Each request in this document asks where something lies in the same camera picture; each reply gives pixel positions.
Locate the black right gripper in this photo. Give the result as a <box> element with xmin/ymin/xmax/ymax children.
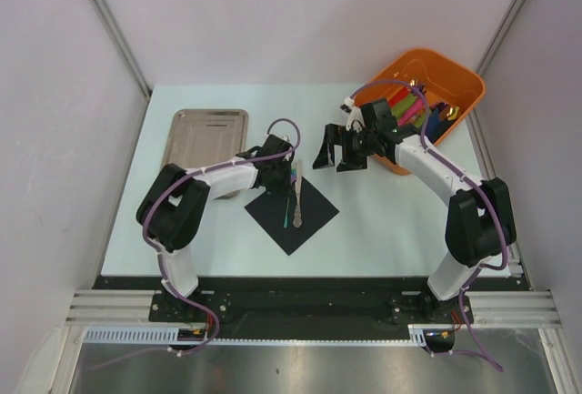
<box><xmin>313</xmin><ymin>124</ymin><xmax>377</xmax><ymax>172</ymax></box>

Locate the iridescent rainbow fork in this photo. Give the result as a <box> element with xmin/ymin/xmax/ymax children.
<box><xmin>283</xmin><ymin>167</ymin><xmax>296</xmax><ymax>229</ymax></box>

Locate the black paper napkin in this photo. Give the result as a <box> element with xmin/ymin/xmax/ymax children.
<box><xmin>244</xmin><ymin>174</ymin><xmax>341</xmax><ymax>257</ymax></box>

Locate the ornate silver knife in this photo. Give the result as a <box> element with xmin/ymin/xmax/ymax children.
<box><xmin>293</xmin><ymin>160</ymin><xmax>303</xmax><ymax>228</ymax></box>

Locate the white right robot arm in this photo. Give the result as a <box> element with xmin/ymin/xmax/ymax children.
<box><xmin>312</xmin><ymin>99</ymin><xmax>517</xmax><ymax>322</ymax></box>

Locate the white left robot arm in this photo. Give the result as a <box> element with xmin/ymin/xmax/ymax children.
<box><xmin>135</xmin><ymin>134</ymin><xmax>295</xmax><ymax>321</ymax></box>

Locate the green rolled napkin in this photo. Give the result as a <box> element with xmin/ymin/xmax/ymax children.
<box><xmin>391</xmin><ymin>94</ymin><xmax>417</xmax><ymax>119</ymax></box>

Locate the blue rolled napkin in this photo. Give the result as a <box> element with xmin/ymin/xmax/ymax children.
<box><xmin>425</xmin><ymin>109</ymin><xmax>441</xmax><ymax>143</ymax></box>

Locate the silver metal tray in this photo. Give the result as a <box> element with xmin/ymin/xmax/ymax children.
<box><xmin>161</xmin><ymin>108</ymin><xmax>251</xmax><ymax>200</ymax></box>

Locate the orange plastic bin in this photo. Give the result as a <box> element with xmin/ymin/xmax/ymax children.
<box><xmin>352</xmin><ymin>48</ymin><xmax>486</xmax><ymax>146</ymax></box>

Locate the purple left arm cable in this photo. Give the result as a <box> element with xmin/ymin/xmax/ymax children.
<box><xmin>88</xmin><ymin>117</ymin><xmax>304</xmax><ymax>369</ymax></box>

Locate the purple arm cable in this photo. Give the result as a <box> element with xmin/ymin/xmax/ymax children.
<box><xmin>345</xmin><ymin>78</ymin><xmax>510</xmax><ymax>374</ymax></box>
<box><xmin>88</xmin><ymin>117</ymin><xmax>304</xmax><ymax>369</ymax></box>

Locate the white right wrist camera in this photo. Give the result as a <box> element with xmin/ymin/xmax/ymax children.
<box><xmin>340</xmin><ymin>96</ymin><xmax>365</xmax><ymax>132</ymax></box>

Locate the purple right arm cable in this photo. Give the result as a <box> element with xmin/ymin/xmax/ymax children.
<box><xmin>345</xmin><ymin>78</ymin><xmax>510</xmax><ymax>374</ymax></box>

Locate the white cable duct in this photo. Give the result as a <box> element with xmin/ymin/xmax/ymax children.
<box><xmin>83</xmin><ymin>325</ymin><xmax>454</xmax><ymax>347</ymax></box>

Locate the aluminium frame profile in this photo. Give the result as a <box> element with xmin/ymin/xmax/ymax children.
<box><xmin>467</xmin><ymin>291</ymin><xmax>562</xmax><ymax>329</ymax></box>

